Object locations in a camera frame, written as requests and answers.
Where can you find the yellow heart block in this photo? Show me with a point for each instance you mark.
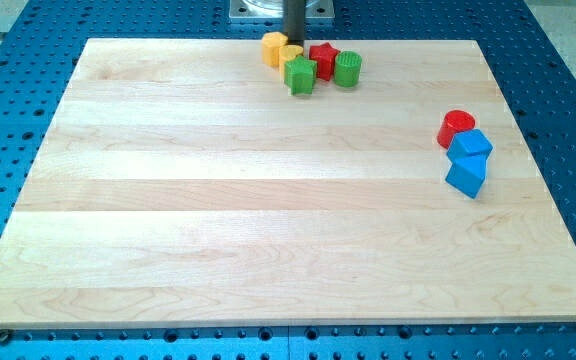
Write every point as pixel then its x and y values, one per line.
pixel 288 53

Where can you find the light wooden board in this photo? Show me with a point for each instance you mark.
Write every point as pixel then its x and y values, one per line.
pixel 180 184

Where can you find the green star block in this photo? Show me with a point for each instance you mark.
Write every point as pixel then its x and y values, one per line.
pixel 300 75

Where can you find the green cylinder block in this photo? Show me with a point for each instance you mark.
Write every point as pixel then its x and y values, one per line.
pixel 347 69

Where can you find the red star block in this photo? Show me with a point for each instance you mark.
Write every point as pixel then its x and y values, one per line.
pixel 324 55

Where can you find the yellow hexagon block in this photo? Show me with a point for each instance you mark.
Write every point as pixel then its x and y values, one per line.
pixel 271 43

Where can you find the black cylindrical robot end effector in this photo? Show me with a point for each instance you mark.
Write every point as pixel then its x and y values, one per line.
pixel 294 19

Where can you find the red cylinder block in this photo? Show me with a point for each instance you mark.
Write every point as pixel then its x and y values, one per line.
pixel 454 121

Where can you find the blue triangular block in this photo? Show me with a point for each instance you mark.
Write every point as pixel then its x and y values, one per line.
pixel 468 174

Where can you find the blue cube block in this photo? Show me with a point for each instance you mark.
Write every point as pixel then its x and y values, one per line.
pixel 469 143

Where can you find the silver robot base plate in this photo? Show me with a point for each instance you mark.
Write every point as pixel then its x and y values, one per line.
pixel 271 9

